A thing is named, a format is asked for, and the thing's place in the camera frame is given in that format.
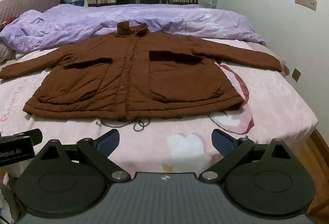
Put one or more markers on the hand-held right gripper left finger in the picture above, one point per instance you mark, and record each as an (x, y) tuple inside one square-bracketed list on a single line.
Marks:
[(108, 143)]

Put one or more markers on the brass wall socket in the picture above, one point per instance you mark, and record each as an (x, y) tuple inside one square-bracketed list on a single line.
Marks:
[(296, 75)]

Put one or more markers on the brown padded jacket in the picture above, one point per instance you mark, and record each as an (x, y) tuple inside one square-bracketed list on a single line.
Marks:
[(128, 80)]

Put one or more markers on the pink printed blanket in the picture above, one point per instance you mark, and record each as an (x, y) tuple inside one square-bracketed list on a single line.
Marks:
[(270, 111)]

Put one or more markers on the purple duvet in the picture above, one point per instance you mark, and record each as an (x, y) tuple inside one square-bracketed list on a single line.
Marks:
[(77, 23)]

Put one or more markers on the red cloth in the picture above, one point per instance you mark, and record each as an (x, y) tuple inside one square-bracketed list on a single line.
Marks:
[(9, 22)]

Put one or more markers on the white wall socket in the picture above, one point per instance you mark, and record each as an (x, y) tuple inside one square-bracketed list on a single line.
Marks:
[(305, 2)]

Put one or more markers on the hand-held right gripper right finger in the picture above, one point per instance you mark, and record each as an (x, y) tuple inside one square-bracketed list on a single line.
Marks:
[(223, 143)]

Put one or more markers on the mauve bed sheet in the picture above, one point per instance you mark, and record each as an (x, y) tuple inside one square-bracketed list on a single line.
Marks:
[(281, 57)]

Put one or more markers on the grey clothes heap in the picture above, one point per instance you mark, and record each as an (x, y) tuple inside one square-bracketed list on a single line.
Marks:
[(6, 52)]

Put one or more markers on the mauve quilted headboard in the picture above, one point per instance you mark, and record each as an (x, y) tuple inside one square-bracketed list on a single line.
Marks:
[(25, 3)]

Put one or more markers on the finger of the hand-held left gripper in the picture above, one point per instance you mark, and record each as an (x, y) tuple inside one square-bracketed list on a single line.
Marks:
[(33, 135)]

